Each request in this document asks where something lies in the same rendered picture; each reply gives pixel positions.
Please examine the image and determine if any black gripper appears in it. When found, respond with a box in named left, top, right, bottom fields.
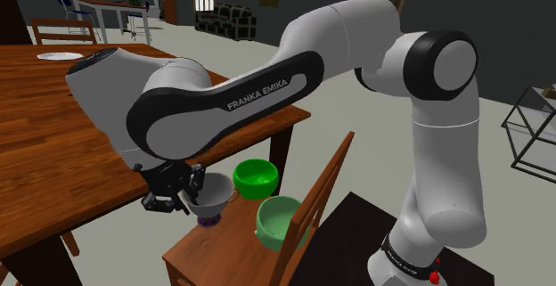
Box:
left=132, top=160, right=207, bottom=216

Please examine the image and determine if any white cup with purple base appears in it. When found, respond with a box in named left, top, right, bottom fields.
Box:
left=180, top=172, right=241, bottom=228

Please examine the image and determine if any brown wooden chair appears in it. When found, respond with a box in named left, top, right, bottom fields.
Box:
left=29, top=17, right=99, bottom=46
left=162, top=130, right=356, bottom=286

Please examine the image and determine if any bright green bowl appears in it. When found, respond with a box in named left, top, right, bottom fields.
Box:
left=233, top=158, right=280, bottom=201

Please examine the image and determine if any pale green bowl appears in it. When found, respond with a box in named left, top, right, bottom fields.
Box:
left=254, top=195, right=312, bottom=253

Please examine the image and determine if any brown wooden dining table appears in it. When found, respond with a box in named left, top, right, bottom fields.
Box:
left=0, top=43, right=312, bottom=286

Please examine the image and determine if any dark robot stand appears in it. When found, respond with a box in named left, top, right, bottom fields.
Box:
left=288, top=191, right=496, bottom=286

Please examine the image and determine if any dark checked sofa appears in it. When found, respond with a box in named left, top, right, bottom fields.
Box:
left=194, top=3, right=258, bottom=42

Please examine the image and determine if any white plate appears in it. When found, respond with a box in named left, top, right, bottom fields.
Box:
left=37, top=52, right=85, bottom=62

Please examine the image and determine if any white desk with brown top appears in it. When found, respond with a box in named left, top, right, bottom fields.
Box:
left=70, top=0, right=152, bottom=45

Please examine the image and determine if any blue chair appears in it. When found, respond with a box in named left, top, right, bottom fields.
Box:
left=53, top=0, right=102, bottom=41

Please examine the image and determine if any black metal frame glass table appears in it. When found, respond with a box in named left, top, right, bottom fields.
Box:
left=501, top=84, right=556, bottom=185

